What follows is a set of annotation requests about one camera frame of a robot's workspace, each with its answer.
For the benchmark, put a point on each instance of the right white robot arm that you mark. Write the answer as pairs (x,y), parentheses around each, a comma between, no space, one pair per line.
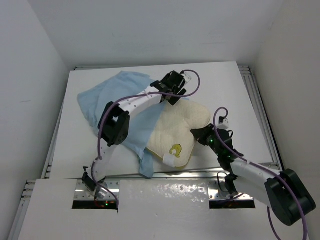
(282,191)

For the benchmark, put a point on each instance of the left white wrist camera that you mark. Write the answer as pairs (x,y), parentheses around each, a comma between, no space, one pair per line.
(187,78)

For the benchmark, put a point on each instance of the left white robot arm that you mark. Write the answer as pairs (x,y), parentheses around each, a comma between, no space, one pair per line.
(124,110)

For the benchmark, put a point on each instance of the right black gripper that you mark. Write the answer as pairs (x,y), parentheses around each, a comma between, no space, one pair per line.
(200,134)

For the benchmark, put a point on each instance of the cream pillow with yellow edge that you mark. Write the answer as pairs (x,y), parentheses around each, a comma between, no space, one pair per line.
(171,139)

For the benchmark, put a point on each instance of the aluminium frame rail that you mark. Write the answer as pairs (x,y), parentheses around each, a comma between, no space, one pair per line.
(204,171)

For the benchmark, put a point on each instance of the white front cover panel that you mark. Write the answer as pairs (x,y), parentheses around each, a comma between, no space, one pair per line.
(148,210)

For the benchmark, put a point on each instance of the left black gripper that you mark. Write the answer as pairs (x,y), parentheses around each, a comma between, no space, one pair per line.
(179,91)

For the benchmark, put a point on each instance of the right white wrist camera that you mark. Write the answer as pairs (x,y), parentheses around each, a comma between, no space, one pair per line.
(223,123)

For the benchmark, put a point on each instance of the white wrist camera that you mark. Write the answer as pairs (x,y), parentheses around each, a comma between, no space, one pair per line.
(187,78)
(223,123)

